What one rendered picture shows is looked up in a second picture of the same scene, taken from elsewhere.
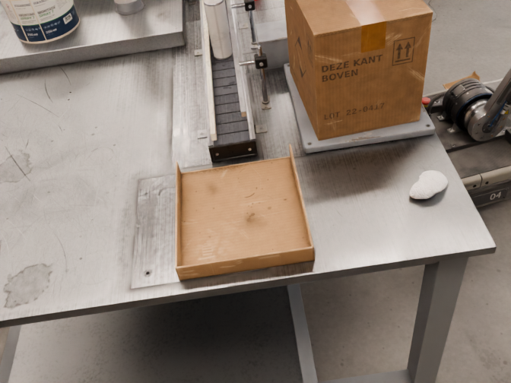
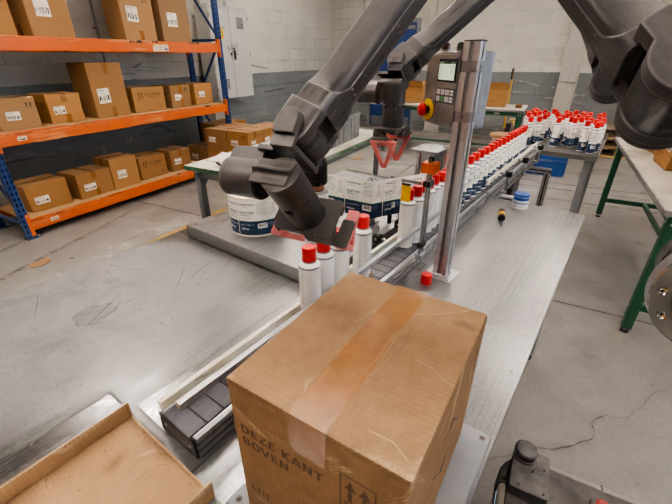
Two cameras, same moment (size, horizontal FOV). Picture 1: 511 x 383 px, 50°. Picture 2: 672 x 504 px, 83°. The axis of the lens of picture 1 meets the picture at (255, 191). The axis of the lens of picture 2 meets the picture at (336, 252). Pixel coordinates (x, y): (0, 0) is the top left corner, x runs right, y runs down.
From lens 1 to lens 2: 0.90 m
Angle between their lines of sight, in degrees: 33
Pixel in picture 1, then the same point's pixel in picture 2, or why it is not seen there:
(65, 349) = not seen: hidden behind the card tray
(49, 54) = (230, 244)
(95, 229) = (18, 416)
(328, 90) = (253, 459)
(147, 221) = (41, 446)
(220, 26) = (305, 292)
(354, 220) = not seen: outside the picture
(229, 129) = (197, 405)
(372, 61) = (309, 472)
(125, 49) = (276, 268)
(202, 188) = (112, 453)
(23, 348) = not seen: hidden behind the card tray
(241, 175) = (152, 471)
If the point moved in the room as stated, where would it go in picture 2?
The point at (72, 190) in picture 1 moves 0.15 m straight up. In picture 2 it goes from (76, 362) to (54, 309)
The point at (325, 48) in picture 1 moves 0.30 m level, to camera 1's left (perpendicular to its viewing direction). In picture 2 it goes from (242, 404) to (116, 317)
